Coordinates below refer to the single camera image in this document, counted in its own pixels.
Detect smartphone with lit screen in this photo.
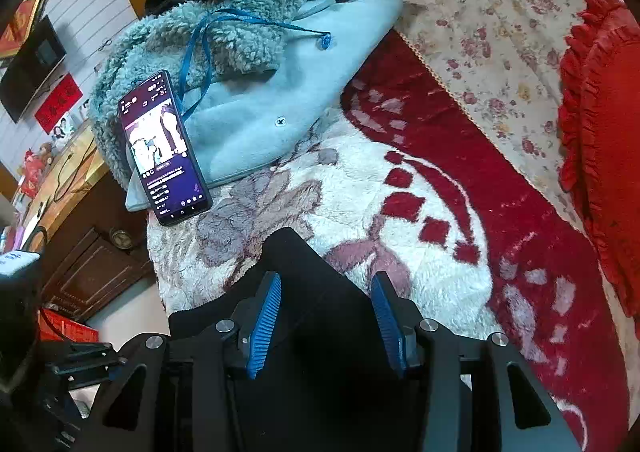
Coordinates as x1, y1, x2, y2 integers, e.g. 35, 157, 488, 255
118, 69, 214, 227

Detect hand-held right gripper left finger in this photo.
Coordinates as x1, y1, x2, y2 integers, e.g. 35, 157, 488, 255
75, 271, 282, 452

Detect wooden cabinet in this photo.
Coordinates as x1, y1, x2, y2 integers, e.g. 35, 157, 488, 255
10, 132, 157, 324

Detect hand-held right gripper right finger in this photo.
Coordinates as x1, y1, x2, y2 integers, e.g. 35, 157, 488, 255
371, 271, 583, 452

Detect framed red wall picture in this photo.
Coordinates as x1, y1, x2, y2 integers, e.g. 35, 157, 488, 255
0, 0, 56, 69

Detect black flat television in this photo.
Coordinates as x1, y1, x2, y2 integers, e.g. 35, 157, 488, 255
0, 15, 69, 124

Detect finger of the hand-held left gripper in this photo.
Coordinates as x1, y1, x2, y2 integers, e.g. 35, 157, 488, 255
47, 341, 128, 389

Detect red ruffled heart pillow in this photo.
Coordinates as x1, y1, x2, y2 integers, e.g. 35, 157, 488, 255
557, 0, 640, 318

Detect light blue fleece coat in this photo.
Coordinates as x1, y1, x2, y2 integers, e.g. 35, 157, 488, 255
90, 0, 407, 213

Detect red and white plush blanket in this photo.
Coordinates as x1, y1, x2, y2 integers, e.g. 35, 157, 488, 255
147, 27, 637, 452

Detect red wall banner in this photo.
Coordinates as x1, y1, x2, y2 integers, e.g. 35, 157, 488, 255
34, 73, 84, 134

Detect black pants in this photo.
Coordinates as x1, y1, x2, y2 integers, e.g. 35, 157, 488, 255
167, 227, 433, 452

